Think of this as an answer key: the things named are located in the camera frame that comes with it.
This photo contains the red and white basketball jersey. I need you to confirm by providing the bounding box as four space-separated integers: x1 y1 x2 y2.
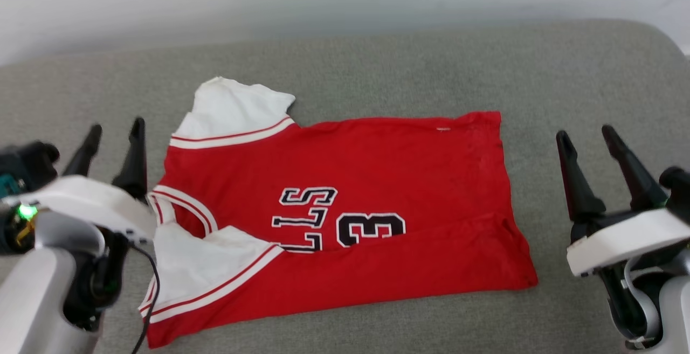
137 77 539 350

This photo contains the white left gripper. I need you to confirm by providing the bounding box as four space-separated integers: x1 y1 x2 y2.
2 117 157 245

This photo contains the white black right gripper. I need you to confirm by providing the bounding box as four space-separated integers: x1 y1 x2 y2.
556 124 690 278

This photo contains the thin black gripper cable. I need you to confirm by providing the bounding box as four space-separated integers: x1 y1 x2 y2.
128 243 161 354

